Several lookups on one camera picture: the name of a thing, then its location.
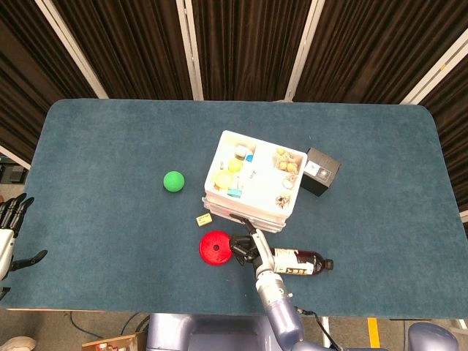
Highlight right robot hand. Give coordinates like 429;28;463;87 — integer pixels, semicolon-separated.
228;214;276;274

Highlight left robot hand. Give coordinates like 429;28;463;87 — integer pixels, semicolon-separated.
0;193;49;282

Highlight clear plastic drawer white object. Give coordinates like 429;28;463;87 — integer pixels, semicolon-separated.
202;196;293;224

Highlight clear plastic drawer dark contents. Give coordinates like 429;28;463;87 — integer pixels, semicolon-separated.
210;210;287;233

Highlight white plastic drawer unit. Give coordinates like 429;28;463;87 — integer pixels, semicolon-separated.
201;129;308;233

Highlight brown tea bottle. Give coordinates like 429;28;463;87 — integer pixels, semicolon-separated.
272;247;334;276

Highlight red disc with hole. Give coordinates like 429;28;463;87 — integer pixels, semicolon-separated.
199;230;233;267

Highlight blue-grey robot torso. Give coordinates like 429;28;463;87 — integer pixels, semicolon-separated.
146;312;460;351

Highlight white shoe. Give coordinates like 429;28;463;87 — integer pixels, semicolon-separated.
0;336;37;351

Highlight black cardboard box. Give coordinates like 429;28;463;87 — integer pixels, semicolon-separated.
299;147;343;197

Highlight blue table cloth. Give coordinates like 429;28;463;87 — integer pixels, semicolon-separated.
0;98;468;318

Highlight green ball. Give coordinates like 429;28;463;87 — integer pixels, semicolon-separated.
162;170;186;192

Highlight brown cardboard box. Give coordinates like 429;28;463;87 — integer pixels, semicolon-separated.
82;332;147;351

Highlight dark brown curtain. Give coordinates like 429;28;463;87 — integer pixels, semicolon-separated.
0;0;468;216

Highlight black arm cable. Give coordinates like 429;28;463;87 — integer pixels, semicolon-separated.
295;308;341;348

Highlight blue floor cable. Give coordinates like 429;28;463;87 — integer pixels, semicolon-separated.
69;310;107;341

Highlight black floor cable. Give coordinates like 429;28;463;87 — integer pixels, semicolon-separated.
120;312;151;337

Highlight white screen frame pole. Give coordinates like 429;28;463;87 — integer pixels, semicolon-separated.
400;27;468;105
176;0;204;100
34;0;109;99
284;0;325;102

